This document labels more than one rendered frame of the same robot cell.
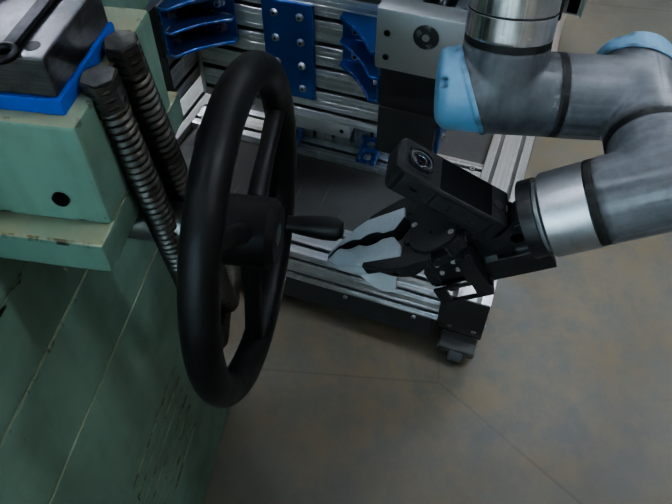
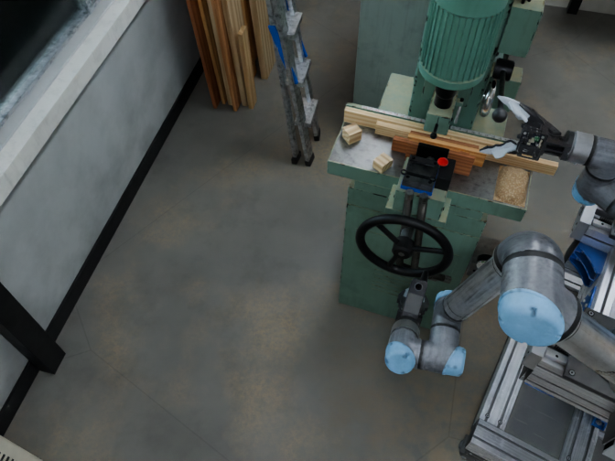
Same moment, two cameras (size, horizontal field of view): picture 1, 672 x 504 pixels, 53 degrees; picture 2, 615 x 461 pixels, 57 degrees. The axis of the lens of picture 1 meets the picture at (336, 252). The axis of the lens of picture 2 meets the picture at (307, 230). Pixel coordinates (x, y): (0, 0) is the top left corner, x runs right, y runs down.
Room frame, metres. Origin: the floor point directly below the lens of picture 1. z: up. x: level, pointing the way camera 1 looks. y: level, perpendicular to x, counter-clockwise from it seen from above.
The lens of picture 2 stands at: (0.26, -0.87, 2.22)
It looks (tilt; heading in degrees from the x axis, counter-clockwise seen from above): 56 degrees down; 100
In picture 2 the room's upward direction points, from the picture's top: 1 degrees counter-clockwise
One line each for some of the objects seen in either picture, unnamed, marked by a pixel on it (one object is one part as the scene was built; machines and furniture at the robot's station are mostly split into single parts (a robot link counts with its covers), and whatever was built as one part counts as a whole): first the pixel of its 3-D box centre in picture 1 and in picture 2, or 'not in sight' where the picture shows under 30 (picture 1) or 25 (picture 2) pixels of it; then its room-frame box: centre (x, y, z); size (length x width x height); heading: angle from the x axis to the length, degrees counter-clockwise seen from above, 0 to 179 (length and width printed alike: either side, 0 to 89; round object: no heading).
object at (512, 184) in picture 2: not in sight; (513, 181); (0.66, 0.28, 0.92); 0.14 x 0.09 x 0.04; 81
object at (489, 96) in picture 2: not in sight; (488, 97); (0.56, 0.52, 1.02); 0.12 x 0.03 x 0.12; 81
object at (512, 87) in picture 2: not in sight; (501, 87); (0.60, 0.57, 1.02); 0.09 x 0.07 x 0.12; 171
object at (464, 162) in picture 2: not in sight; (438, 158); (0.44, 0.32, 0.94); 0.20 x 0.01 x 0.08; 171
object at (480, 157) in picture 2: not in sight; (445, 149); (0.46, 0.37, 0.93); 0.24 x 0.01 x 0.06; 171
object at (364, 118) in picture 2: not in sight; (437, 135); (0.43, 0.43, 0.92); 0.60 x 0.02 x 0.05; 171
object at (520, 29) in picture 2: not in sight; (522, 24); (0.60, 0.60, 1.22); 0.09 x 0.08 x 0.15; 81
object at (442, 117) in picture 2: not in sight; (441, 111); (0.43, 0.43, 1.03); 0.14 x 0.07 x 0.09; 81
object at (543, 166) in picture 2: not in sight; (463, 147); (0.51, 0.39, 0.92); 0.55 x 0.02 x 0.04; 171
